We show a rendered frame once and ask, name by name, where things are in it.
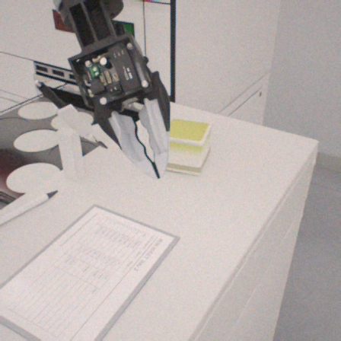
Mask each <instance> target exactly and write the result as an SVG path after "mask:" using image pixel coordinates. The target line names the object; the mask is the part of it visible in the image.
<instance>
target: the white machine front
mask: <svg viewBox="0 0 341 341"><path fill-rule="evenodd" d="M122 1H123V11H122V12H121V13H120V14H119V15H118V16H117V17H116V18H114V19H113V21H114V22H121V23H124V24H131V25H132V35H133V37H134V38H135V40H136V42H137V43H138V45H140V47H141V50H142V53H143V55H144V56H147V57H148V63H147V66H148V68H149V69H150V71H151V73H153V72H156V71H158V72H159V73H160V76H161V80H162V82H163V84H164V86H165V87H166V89H167V93H168V96H169V99H170V102H172V103H175V84H176V0H122ZM53 11H56V10H55V7H54V4H53V1H52V0H0V97H3V98H6V99H9V100H12V101H14V102H17V103H22V102H25V101H26V100H29V99H31V98H33V97H36V96H37V89H36V85H35V82H34V79H33V74H35V73H36V71H35V68H34V62H37V63H40V64H44V65H49V66H52V67H56V68H58V69H63V70H66V71H70V72H72V69H71V67H70V65H69V62H68V60H67V59H68V58H70V57H72V56H75V55H77V54H79V53H81V47H80V44H79V42H78V39H77V37H76V35H75V32H73V31H69V30H62V29H58V28H56V26H55V20H54V15H53ZM58 97H59V98H60V99H61V100H62V101H63V102H65V103H67V104H71V105H74V106H77V107H81V108H84V109H86V110H93V111H94V108H90V107H86V105H85V104H81V103H79V102H76V101H73V100H69V99H66V98H64V97H60V96H58Z"/></svg>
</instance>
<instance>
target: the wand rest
mask: <svg viewBox="0 0 341 341"><path fill-rule="evenodd" d="M53 107H54V111H55V112H56V113H57V114H58V115H59V116H60V117H61V118H62V119H63V120H64V121H65V122H67V123H68V125H69V126H70V127H71V129H69V128H67V127H65V128H61V129H59V130H58V131H56V134H57V139H58V143H59V150H60V154H61V159H62V166H63V170H64V174H65V176H66V177H69V178H70V179H73V180H76V181H78V180H80V179H81V178H82V177H84V176H85V170H84V162H83V156H82V151H81V142H80V137H79V136H81V137H83V136H84V137H85V138H89V139H91V137H92V135H94V134H96V133H97V130H96V129H94V128H93V127H92V126H91V125H90V123H89V122H88V121H87V120H86V119H85V118H84V117H83V116H82V115H81V114H80V113H79V112H78V111H77V110H76V109H75V108H74V107H73V106H72V105H71V104H70V105H68V106H67V107H65V108H61V109H59V108H58V107H56V106H55V105H54V104H53Z"/></svg>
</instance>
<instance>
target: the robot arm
mask: <svg viewBox="0 0 341 341"><path fill-rule="evenodd" d="M52 1H53V4H54V7H55V10H56V11H58V13H60V15H61V18H62V21H63V23H64V25H65V27H66V28H68V29H69V30H73V31H74V32H75V35H76V37H77V39H78V42H79V44H80V47H81V53H79V54H77V55H75V56H72V57H70V58H68V59H67V60H68V62H69V65H70V67H71V69H72V72H73V75H74V77H75V80H76V82H77V85H78V88H79V89H80V92H81V95H82V97H83V99H84V102H85V105H86V107H90V108H94V117H95V119H96V121H97V123H98V125H99V127H100V128H101V129H102V130H103V131H104V132H105V133H106V134H108V136H109V137H111V139H112V140H113V141H114V142H115V143H116V144H117V145H118V146H119V147H120V149H121V151H122V152H123V153H124V154H125V155H126V156H127V157H128V159H129V160H130V161H131V162H132V163H133V164H134V165H135V166H136V167H137V168H138V169H139V170H141V171H142V172H143V173H145V174H147V175H148V176H149V177H150V178H152V179H154V180H158V179H160V178H162V177H164V174H165V171H166V169H167V160H168V154H169V136H170V116H171V104H170V99H169V96H168V93H167V89H166V87H165V86H164V84H163V82H162V80H161V76H160V73H159V72H158V71H156V72H153V73H151V71H150V69H149V68H148V66H147V63H148V57H147V56H144V55H143V53H142V50H141V47H140V45H138V43H137V42H136V40H135V38H134V37H133V35H132V34H131V33H130V32H128V33H127V32H126V30H125V28H124V25H123V24H122V23H121V22H118V23H116V24H115V23H114V22H113V19H114V18H116V17H117V16H118V15H119V14H120V13H121V12H122V11H123V1H122V0H52ZM77 60H79V61H78V62H77ZM78 75H79V77H78ZM79 78H80V79H81V81H80V80H79ZM84 80H86V81H88V83H89V84H90V85H91V86H89V88H90V90H91V93H92V94H93V95H94V97H91V96H90V94H89V92H88V89H87V85H86V83H85V81H84ZM81 83H82V85H83V87H84V89H83V87H82V85H81ZM84 91H85V92H86V94H85V92H84ZM146 97H147V98H146ZM138 100H140V101H141V102H143V103H145V105H144V107H143V108H142V109H141V111H140V112H139V119H140V121H141V124H142V125H143V126H144V127H145V128H146V129H147V130H148V134H149V139H148V143H149V146H150V147H151V149H152V150H153V152H154V162H152V160H151V159H150V158H149V157H148V154H147V149H146V147H145V145H144V144H143V143H142V142H141V141H140V140H139V137H138V134H137V132H138V126H137V125H136V122H135V119H134V118H133V117H131V116H127V115H123V114H119V113H118V112H123V111H124V106H125V105H126V104H131V103H134V102H136V101H138ZM115 108H116V110H117V111H118V112H117V111H116V110H115Z"/></svg>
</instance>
